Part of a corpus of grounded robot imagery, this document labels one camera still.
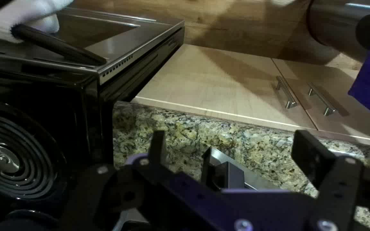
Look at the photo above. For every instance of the spiral stove burner coil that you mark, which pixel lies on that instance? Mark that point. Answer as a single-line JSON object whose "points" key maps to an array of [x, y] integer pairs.
{"points": [[18, 157]]}

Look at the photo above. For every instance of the white hanging towel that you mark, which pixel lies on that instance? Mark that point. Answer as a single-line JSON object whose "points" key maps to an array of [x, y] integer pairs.
{"points": [[22, 12]]}

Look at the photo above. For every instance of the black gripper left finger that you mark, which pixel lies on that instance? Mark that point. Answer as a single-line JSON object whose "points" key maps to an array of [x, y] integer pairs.
{"points": [[108, 192]]}

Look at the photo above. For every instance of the grey metal cylinder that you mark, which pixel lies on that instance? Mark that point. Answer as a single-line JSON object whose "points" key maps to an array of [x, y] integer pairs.
{"points": [[339, 20]]}

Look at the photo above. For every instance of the black electric stove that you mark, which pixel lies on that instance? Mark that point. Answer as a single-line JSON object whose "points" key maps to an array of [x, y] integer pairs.
{"points": [[44, 89]]}

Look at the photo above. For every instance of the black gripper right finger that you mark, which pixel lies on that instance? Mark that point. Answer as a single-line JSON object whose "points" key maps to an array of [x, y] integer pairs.
{"points": [[334, 183]]}

